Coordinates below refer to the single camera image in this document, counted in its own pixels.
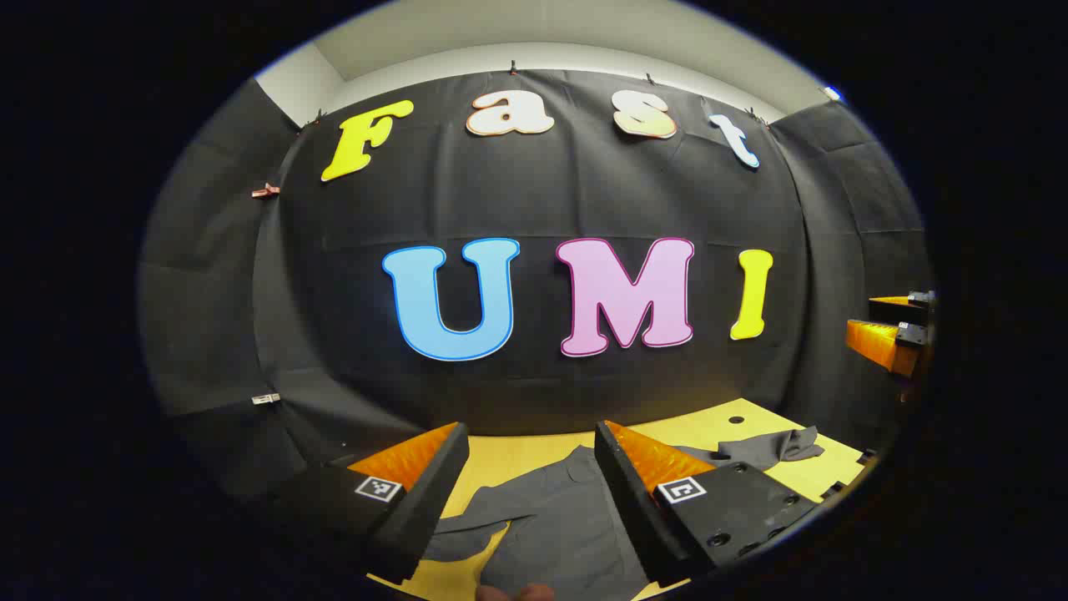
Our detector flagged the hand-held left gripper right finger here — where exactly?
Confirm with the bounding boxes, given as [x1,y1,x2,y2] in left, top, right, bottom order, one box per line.
[594,420,823,589]

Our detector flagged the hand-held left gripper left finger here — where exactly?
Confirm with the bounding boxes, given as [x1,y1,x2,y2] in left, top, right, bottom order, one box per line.
[250,422,471,585]

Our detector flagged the grey button shirt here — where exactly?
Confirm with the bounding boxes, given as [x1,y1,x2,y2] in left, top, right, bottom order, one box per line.
[421,426,827,601]

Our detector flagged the black backdrop cloth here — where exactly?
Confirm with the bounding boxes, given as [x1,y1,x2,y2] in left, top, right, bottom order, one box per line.
[138,68,935,502]

